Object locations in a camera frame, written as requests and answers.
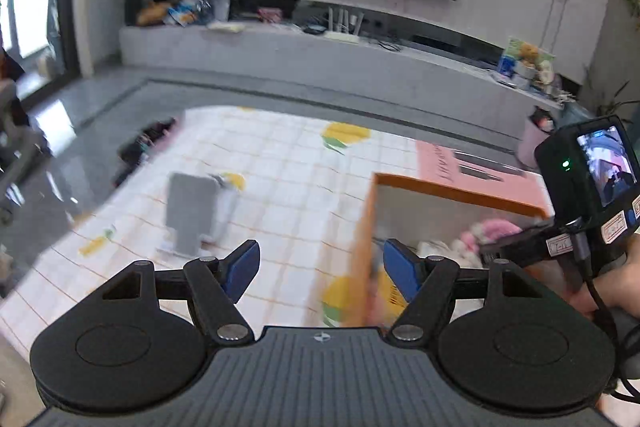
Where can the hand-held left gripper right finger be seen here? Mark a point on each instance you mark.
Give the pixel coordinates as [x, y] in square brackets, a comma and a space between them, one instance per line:
[402, 272]

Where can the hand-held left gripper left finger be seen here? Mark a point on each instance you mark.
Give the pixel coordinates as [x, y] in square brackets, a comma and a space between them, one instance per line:
[242, 272]

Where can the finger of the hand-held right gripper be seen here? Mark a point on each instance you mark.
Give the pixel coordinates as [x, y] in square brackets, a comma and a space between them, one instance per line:
[520, 244]

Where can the yellow packet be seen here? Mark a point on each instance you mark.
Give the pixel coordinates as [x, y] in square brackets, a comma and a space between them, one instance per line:
[387, 292]

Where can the white round cloth mitt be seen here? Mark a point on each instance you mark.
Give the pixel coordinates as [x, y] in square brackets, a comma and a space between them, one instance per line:
[450, 252]

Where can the orange cardboard box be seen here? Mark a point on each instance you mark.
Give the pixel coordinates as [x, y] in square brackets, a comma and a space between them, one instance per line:
[364, 229]

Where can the person's right hand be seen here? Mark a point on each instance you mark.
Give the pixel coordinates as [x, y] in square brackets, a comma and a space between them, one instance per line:
[622, 282]

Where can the pink bin with black bag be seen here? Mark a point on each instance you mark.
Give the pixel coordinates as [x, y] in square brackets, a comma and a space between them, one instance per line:
[532, 142]

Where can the grey trash can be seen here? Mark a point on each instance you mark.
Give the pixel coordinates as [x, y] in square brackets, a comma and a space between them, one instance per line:
[580, 114]

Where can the white phone stand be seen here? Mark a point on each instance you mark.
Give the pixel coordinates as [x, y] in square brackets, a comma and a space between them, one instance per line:
[190, 207]

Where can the lemon printed mat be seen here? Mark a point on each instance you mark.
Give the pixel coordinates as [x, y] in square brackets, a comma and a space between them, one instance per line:
[280, 187]

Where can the tall leafy potted plant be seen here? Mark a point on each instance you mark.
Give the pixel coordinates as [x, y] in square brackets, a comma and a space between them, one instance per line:
[615, 99]

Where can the black slippers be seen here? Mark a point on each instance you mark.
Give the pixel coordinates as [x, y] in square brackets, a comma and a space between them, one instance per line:
[145, 142]

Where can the hanging vine plant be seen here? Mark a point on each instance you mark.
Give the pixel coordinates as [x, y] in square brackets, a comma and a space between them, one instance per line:
[632, 4]

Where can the white marble tv console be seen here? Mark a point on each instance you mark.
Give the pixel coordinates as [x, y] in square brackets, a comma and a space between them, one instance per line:
[300, 57]

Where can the white router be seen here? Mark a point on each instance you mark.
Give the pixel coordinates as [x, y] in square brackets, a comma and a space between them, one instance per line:
[342, 34]

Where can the grey chair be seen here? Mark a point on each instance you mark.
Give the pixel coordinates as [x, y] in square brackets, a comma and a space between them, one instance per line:
[20, 147]

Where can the blue white snack bag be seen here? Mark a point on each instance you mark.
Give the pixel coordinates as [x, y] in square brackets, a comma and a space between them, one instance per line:
[181, 14]

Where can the brown snack bag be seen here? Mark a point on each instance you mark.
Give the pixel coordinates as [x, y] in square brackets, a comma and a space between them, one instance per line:
[150, 14]

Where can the pink photo frame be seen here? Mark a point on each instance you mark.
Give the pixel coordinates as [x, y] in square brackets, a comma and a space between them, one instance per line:
[270, 14]

